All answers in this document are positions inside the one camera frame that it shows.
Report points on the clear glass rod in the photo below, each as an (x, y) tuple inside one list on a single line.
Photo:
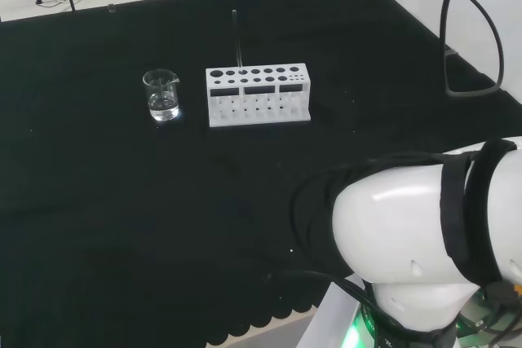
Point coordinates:
[(237, 42)]

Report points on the white test tube rack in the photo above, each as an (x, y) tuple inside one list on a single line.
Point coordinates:
[(244, 122)]

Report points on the small clear glass beaker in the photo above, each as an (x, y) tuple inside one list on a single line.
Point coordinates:
[(163, 111)]

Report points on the black bench cloth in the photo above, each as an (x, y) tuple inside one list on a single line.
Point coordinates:
[(122, 201)]

